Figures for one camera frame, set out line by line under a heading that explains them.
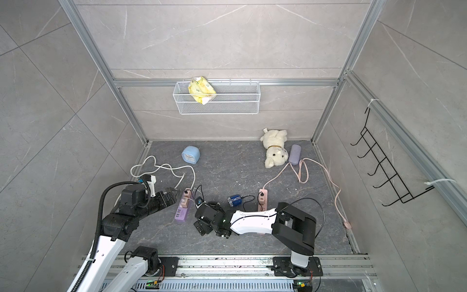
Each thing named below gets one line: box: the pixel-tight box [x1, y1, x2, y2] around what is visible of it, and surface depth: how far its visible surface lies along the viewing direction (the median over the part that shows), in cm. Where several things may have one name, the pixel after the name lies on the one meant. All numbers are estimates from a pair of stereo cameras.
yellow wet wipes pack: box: [187, 76, 217, 105], surface depth 88 cm
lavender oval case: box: [288, 144, 302, 165], surface depth 113 cm
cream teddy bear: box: [259, 127, 289, 169], surface depth 109 cm
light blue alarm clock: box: [181, 145, 201, 165], surface depth 106 cm
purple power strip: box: [174, 187, 194, 221], surface depth 87 cm
